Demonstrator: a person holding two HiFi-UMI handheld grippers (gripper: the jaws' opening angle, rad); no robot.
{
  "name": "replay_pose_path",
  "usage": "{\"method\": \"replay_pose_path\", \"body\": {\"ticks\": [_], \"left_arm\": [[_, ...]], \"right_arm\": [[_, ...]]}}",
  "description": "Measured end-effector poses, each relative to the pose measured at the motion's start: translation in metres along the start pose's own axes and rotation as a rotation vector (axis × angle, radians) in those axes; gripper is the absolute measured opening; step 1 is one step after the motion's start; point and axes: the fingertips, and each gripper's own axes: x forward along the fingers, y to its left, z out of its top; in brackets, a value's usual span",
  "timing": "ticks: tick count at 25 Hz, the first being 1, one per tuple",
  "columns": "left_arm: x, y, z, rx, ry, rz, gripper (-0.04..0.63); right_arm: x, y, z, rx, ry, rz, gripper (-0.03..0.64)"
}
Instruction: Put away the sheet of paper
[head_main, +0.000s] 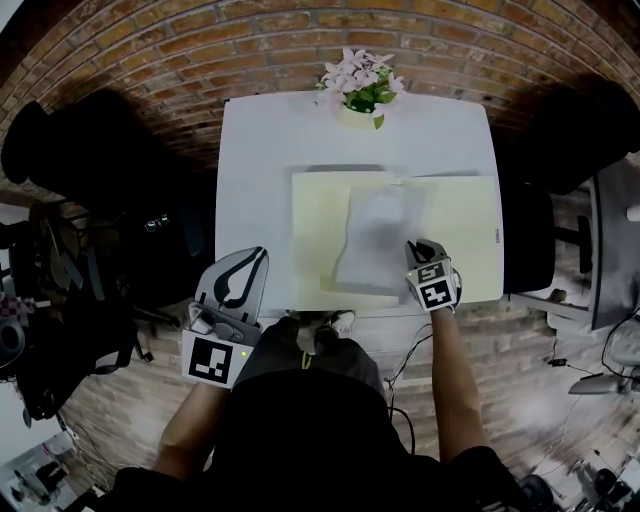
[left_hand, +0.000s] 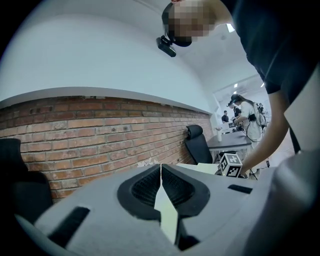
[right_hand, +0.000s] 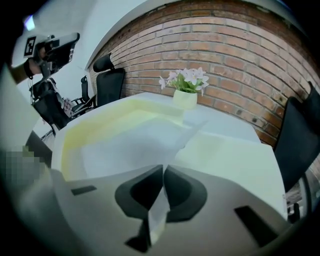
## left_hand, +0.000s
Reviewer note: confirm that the ceiling light panel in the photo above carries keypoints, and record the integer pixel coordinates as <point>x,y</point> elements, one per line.
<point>230,27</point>

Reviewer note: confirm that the white table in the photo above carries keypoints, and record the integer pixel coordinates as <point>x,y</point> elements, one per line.
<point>186,167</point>

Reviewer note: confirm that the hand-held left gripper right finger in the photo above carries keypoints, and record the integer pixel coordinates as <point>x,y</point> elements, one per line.
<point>217,197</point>

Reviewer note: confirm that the person's right forearm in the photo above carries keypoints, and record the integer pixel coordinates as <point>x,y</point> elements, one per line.
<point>270,135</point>

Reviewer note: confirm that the grey desk with white legs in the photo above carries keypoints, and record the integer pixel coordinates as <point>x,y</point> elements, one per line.
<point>230,141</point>

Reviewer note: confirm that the black high-back office chair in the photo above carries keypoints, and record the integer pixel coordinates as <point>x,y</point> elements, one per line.
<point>198,145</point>

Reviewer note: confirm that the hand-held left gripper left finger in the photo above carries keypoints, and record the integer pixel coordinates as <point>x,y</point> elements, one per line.
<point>105,200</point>

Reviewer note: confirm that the white bottle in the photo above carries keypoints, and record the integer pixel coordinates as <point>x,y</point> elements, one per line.
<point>219,136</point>

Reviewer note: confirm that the person's black shirt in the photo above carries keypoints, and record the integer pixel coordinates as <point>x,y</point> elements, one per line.
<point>280,45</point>

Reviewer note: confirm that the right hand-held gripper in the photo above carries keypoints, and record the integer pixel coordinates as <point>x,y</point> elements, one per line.
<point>231,165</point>

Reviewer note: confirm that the black padded office chair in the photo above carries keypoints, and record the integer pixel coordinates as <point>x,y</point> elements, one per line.
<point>22,180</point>

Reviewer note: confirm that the person's head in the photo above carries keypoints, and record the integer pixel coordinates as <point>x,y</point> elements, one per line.
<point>190,17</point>

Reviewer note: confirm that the black head-worn camera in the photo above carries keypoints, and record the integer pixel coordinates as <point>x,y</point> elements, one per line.
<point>166,46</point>

